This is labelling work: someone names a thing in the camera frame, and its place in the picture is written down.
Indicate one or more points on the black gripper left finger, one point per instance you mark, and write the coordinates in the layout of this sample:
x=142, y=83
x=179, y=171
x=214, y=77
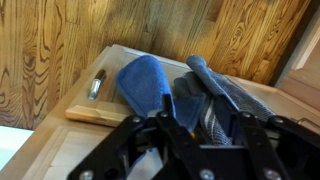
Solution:
x=133, y=150

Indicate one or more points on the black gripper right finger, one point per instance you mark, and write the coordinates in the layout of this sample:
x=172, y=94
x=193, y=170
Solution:
x=286, y=150

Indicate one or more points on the blue cloth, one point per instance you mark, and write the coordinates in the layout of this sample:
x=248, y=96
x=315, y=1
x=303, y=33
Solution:
x=143, y=83

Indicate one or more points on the small wooden drawer front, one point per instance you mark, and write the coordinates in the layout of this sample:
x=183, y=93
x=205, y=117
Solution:
x=293, y=108

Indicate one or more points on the wooden cabinet door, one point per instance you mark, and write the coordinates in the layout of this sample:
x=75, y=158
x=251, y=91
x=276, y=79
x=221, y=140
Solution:
x=303, y=86
x=83, y=115

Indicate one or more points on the grey hanging towel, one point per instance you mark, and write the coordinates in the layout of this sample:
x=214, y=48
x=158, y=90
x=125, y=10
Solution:
x=216, y=83

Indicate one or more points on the white robot mount table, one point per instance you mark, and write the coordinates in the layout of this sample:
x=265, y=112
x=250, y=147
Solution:
x=11, y=146

